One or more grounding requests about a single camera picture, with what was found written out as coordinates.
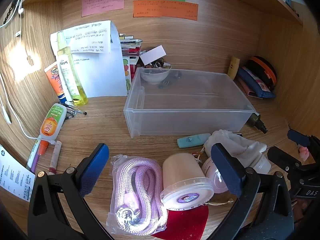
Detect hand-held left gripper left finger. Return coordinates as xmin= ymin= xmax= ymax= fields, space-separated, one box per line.
xmin=27 ymin=143 xmax=113 ymax=240

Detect curled printed paper sheet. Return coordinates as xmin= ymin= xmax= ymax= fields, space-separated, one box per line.
xmin=63 ymin=20 xmax=122 ymax=54

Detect purple rope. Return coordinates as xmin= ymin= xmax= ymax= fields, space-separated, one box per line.
xmin=106 ymin=154 xmax=168 ymax=236

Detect white charger cable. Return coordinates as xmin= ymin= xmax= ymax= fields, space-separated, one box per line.
xmin=0 ymin=72 xmax=57 ymax=144

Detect teal plastic case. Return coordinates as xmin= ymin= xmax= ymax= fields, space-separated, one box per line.
xmin=177 ymin=133 xmax=212 ymax=147

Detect white drawstring pouch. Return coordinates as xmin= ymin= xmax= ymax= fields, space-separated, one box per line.
xmin=204 ymin=129 xmax=267 ymax=170

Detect small white cardboard box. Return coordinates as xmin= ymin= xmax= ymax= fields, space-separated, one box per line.
xmin=139 ymin=45 xmax=167 ymax=67

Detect orange sunscreen tube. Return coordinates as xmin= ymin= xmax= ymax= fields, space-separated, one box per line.
xmin=44 ymin=62 xmax=66 ymax=103

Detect thin tan string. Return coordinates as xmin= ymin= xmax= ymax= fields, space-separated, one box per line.
xmin=207 ymin=199 xmax=235 ymax=206

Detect black and orange round case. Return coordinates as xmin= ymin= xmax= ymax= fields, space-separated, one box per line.
xmin=246 ymin=56 xmax=277 ymax=92

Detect dark bead trinkets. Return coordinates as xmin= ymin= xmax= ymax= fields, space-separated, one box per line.
xmin=144 ymin=58 xmax=173 ymax=70

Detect clear plastic box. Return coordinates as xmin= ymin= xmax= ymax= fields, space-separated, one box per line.
xmin=123 ymin=67 xmax=257 ymax=138

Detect white bowl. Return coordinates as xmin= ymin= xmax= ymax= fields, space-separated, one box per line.
xmin=139 ymin=68 xmax=170 ymax=85

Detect small pink object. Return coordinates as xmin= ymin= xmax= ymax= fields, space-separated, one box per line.
xmin=299 ymin=146 xmax=309 ymax=162

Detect beige plastic tub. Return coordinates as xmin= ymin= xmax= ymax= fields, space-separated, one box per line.
xmin=160 ymin=152 xmax=215 ymax=212

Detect yellow spray bottle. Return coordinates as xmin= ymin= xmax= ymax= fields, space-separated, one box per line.
xmin=57 ymin=31 xmax=89 ymax=105

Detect pink paper note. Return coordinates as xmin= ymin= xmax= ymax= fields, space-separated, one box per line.
xmin=81 ymin=0 xmax=125 ymax=17

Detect orange purple pens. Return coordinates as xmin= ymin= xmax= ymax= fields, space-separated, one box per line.
xmin=26 ymin=140 xmax=42 ymax=173

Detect dark red cloth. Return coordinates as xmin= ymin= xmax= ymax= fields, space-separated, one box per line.
xmin=152 ymin=203 xmax=209 ymax=240

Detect printed paper form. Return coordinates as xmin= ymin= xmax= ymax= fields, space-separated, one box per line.
xmin=0 ymin=144 xmax=36 ymax=202

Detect pink round case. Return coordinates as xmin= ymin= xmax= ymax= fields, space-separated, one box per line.
xmin=201 ymin=156 xmax=234 ymax=194

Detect pink lip balm tube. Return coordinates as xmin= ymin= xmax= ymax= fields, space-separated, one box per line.
xmin=48 ymin=140 xmax=62 ymax=175

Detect wooden desktop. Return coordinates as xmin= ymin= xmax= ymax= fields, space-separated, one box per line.
xmin=5 ymin=40 xmax=300 ymax=240

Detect blue zip pouch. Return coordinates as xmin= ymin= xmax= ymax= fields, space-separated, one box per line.
xmin=236 ymin=66 xmax=276 ymax=98

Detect white bottle with orange label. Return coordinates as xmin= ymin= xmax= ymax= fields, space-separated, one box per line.
xmin=37 ymin=103 xmax=67 ymax=155

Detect white file box with papers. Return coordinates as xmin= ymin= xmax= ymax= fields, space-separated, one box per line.
xmin=50 ymin=31 xmax=128 ymax=98

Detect orange paper note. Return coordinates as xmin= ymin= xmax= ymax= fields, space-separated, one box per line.
xmin=133 ymin=0 xmax=199 ymax=21

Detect fruit print card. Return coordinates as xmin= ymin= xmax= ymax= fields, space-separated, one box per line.
xmin=122 ymin=56 xmax=139 ymax=97

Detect dark green bottle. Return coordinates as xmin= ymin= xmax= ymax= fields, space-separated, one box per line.
xmin=246 ymin=113 xmax=268 ymax=133

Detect orange cord with beads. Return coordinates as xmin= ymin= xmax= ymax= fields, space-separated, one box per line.
xmin=192 ymin=150 xmax=207 ymax=166

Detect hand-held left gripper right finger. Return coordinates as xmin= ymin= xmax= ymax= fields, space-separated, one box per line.
xmin=206 ymin=142 xmax=294 ymax=240

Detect pink booklet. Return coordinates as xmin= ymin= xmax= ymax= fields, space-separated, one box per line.
xmin=237 ymin=76 xmax=263 ymax=100

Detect clear ballpoint pen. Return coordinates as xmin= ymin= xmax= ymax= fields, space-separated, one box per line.
xmin=65 ymin=105 xmax=88 ymax=116

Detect white hanging cable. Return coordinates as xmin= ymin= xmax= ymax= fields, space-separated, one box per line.
xmin=0 ymin=0 xmax=25 ymax=38

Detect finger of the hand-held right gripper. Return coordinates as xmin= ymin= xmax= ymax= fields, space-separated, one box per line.
xmin=287 ymin=129 xmax=320 ymax=153
xmin=267 ymin=146 xmax=310 ymax=178

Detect pile of red card packets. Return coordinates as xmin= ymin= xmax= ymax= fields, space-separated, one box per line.
xmin=119 ymin=33 xmax=143 ymax=58

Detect yellow tube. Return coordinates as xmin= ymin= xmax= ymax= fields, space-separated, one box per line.
xmin=227 ymin=56 xmax=240 ymax=80

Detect black chain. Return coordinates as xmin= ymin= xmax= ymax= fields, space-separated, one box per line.
xmin=4 ymin=0 xmax=23 ymax=23

